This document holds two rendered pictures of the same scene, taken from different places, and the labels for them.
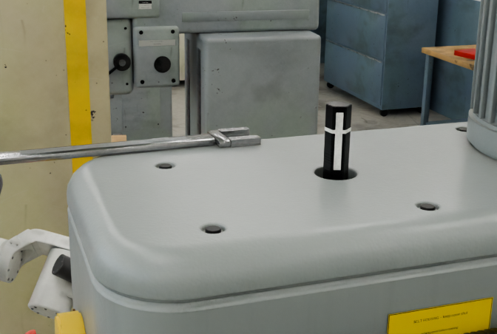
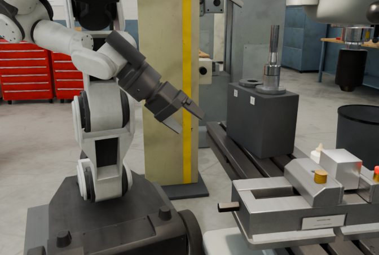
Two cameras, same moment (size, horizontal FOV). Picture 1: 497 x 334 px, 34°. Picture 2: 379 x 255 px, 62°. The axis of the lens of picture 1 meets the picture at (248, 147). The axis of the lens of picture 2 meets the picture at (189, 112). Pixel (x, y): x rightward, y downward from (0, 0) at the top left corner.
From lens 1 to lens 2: 0.80 m
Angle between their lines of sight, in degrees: 8
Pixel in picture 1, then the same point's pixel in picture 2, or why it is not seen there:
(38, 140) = not seen: outside the picture
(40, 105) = not seen: outside the picture
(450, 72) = (331, 54)
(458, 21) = (335, 31)
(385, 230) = not seen: outside the picture
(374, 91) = (297, 62)
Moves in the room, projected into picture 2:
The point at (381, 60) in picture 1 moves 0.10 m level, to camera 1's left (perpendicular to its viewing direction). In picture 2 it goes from (300, 49) to (296, 49)
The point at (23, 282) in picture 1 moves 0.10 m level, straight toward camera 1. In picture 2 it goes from (159, 66) to (160, 68)
